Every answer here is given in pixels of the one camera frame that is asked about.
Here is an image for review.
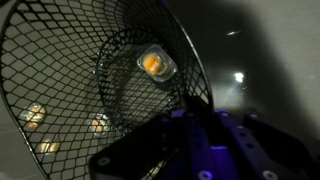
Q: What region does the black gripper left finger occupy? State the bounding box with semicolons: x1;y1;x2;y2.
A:
88;110;218;180

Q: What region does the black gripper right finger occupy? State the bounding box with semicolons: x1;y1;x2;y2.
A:
214;110;320;180

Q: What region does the black wire mesh basket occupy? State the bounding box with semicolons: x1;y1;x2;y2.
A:
0;0;215;180

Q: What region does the clear wrapped orange pod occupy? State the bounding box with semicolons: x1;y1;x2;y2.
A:
34;134;63;156
136;43;179;84
87;112;113;138
18;102;48;131

